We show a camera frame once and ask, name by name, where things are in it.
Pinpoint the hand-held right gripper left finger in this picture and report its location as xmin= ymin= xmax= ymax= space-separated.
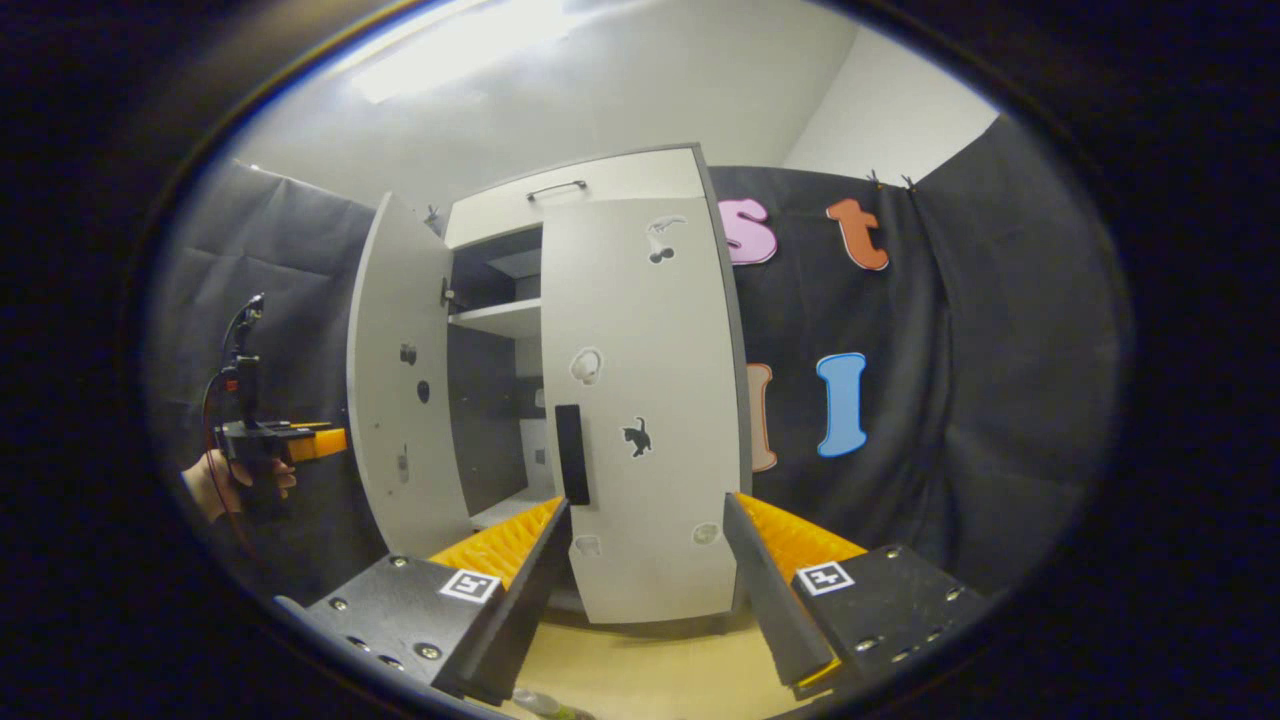
xmin=275 ymin=497 xmax=573 ymax=706

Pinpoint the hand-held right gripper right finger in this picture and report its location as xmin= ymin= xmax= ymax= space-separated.
xmin=722 ymin=492 xmax=991 ymax=698

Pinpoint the white cabinet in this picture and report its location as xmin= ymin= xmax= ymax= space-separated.
xmin=345 ymin=143 xmax=753 ymax=626

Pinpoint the white cabinet shelf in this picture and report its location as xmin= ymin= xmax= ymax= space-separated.
xmin=448 ymin=298 xmax=543 ymax=339
xmin=470 ymin=487 xmax=556 ymax=531

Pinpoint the white cabinet drawer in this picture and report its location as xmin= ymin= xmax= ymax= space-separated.
xmin=443 ymin=148 xmax=706 ymax=251

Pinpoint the black backdrop cloth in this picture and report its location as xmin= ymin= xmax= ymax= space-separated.
xmin=145 ymin=112 xmax=1133 ymax=601

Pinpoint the red and black cable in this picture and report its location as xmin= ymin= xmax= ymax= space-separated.
xmin=200 ymin=300 xmax=266 ymax=541

